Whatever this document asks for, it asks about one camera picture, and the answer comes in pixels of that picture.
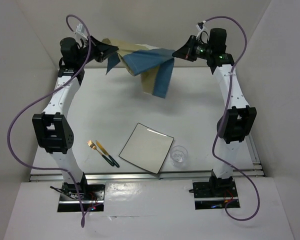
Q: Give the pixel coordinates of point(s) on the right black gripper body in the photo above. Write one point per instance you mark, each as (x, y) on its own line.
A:
(203, 50)

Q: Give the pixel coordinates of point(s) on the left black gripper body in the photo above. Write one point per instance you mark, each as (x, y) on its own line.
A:
(81, 58)

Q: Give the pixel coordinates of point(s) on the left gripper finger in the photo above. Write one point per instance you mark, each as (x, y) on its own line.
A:
(100, 47)
(102, 55)

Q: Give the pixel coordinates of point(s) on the blue and tan placemat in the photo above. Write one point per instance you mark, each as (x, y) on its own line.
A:
(154, 65)

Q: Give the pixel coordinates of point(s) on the gold fork green handle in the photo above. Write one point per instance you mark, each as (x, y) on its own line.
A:
(94, 147)

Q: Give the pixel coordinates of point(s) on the white square plate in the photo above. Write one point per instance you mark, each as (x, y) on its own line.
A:
(146, 148)

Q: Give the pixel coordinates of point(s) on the clear drinking glass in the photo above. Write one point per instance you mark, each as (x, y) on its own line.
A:
(178, 156)

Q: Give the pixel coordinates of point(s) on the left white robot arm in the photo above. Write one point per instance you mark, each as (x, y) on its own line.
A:
(51, 127)

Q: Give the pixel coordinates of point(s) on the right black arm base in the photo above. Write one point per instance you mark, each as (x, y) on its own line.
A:
(215, 194)

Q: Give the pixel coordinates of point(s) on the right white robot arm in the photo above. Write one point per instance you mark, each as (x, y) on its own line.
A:
(238, 117)

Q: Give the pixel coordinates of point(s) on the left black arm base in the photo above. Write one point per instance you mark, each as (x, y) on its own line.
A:
(92, 200)

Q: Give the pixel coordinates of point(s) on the gold knife green handle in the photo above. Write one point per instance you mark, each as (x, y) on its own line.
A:
(107, 154)

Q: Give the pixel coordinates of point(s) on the aluminium rail frame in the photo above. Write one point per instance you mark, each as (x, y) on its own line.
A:
(256, 171)

